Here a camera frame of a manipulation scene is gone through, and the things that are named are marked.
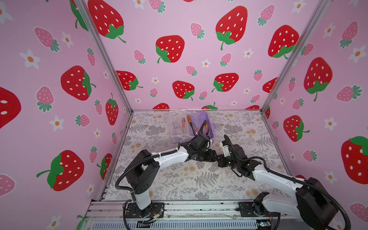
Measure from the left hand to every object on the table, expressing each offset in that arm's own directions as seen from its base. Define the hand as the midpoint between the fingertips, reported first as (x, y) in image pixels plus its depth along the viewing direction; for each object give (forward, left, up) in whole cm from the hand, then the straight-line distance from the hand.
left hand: (216, 158), depth 83 cm
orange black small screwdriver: (+29, +21, -2) cm, 36 cm away
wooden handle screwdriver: (+30, +15, -2) cm, 34 cm away
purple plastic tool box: (+23, +25, -8) cm, 34 cm away
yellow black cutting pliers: (+31, +3, -8) cm, 32 cm away
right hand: (+1, +1, -2) cm, 3 cm away
